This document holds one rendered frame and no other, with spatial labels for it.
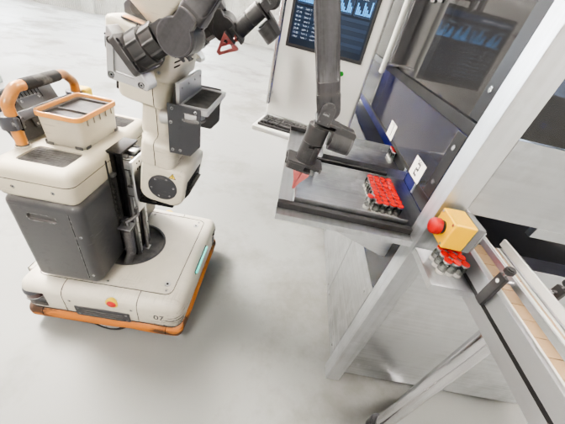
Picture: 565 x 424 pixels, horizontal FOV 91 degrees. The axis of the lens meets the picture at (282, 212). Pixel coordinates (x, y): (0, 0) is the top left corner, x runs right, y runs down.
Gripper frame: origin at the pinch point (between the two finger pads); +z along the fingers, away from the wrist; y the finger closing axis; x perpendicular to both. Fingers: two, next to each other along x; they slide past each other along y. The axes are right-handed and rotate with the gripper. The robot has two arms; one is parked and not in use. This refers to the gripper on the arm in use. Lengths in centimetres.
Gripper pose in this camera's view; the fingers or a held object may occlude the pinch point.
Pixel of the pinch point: (293, 185)
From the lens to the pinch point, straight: 84.1
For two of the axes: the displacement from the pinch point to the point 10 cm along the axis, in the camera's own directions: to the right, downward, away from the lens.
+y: 9.4, 3.1, 1.3
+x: 0.8, -5.9, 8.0
